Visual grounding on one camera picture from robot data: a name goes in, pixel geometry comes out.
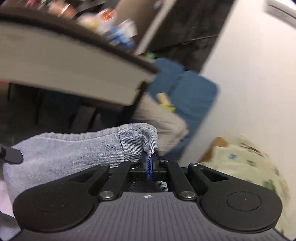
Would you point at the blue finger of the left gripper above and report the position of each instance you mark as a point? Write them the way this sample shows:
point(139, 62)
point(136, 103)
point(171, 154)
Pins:
point(10, 155)

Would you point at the dark window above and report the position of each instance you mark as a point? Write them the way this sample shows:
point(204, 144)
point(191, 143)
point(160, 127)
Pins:
point(188, 33)

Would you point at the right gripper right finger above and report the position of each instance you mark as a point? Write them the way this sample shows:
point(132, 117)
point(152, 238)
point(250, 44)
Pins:
point(172, 174)

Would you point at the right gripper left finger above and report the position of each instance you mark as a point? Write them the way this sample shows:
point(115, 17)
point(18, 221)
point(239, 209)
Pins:
point(120, 178)

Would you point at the blue quilted headboard cushion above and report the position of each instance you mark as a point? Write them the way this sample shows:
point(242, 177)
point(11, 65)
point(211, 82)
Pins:
point(191, 94)

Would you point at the blue denim jeans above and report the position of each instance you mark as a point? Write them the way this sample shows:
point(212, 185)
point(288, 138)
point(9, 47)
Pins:
point(50, 156)

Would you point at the green dinosaur fleece blanket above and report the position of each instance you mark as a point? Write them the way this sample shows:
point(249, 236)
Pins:
point(243, 159)

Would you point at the green box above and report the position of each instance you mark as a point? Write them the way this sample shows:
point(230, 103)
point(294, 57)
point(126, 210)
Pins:
point(148, 56)

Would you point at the white egg-shaped figure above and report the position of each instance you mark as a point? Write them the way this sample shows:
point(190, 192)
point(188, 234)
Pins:
point(106, 19)

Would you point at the beige pillow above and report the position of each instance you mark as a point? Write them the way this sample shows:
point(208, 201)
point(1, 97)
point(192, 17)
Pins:
point(170, 127)

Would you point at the white desk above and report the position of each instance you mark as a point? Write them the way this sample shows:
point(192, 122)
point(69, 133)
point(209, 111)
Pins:
point(43, 50)

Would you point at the blue tissue pack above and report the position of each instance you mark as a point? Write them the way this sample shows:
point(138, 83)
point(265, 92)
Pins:
point(122, 34)

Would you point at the yellow plush toy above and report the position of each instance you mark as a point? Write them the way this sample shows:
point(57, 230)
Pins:
point(165, 102)

